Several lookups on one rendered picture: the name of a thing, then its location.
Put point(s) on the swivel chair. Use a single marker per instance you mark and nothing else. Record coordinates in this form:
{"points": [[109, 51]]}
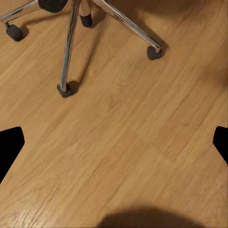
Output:
{"points": [[83, 7]]}

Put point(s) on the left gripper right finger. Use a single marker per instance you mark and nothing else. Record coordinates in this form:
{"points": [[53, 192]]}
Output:
{"points": [[220, 140]]}

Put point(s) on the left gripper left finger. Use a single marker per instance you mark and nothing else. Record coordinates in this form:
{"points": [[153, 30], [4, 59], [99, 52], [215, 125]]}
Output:
{"points": [[11, 142]]}

